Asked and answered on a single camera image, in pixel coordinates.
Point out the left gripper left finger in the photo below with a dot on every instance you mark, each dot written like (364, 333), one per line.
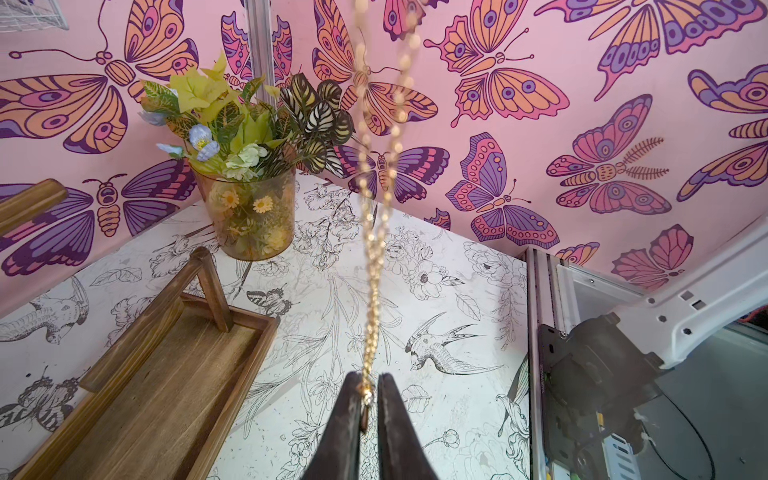
(337, 453)

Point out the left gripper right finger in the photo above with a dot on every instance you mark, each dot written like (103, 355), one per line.
(401, 456)

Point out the wooden jewelry display stand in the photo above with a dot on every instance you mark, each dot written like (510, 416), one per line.
(135, 367)

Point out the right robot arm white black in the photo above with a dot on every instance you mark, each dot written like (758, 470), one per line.
(666, 325)

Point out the glass vase with plants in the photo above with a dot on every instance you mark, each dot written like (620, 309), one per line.
(245, 146)

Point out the white wire wall basket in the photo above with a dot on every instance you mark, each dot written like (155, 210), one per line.
(31, 15)

